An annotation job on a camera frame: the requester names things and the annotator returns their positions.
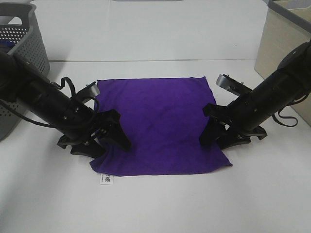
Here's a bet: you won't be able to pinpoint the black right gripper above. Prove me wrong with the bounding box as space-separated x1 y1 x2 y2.
199 93 267 150

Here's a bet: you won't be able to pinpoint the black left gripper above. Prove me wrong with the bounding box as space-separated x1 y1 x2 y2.
57 102 131 158

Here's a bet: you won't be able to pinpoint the purple microfibre towel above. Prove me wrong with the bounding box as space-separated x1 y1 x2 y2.
90 77 230 176

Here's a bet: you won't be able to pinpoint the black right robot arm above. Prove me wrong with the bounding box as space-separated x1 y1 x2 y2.
199 42 311 149

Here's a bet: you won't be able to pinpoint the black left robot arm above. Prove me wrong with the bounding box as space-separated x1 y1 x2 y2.
0 51 131 158

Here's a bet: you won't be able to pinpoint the dark towels inside basket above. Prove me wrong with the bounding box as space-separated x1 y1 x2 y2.
0 40 15 53

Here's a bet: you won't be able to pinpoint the white towel care label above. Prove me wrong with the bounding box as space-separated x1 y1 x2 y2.
100 173 114 185

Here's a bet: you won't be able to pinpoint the beige box with grey rim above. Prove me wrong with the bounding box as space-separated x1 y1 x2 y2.
254 0 311 107

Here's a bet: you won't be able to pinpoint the grey perforated plastic basket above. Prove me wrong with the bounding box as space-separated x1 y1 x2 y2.
0 3 51 142

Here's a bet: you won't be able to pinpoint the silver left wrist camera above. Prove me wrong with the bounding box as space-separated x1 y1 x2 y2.
76 82 100 103

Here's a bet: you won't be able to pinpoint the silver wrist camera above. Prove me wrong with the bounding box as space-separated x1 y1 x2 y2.
76 82 100 103
216 74 252 96

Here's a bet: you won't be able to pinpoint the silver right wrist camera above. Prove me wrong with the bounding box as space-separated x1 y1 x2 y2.
216 74 252 96

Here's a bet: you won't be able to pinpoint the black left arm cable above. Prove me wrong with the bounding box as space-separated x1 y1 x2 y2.
0 76 101 128

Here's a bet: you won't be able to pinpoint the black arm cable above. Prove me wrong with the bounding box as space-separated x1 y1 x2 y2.
273 92 311 127
0 76 101 128

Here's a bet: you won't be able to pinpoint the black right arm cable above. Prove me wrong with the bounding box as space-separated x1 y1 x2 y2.
273 92 311 127

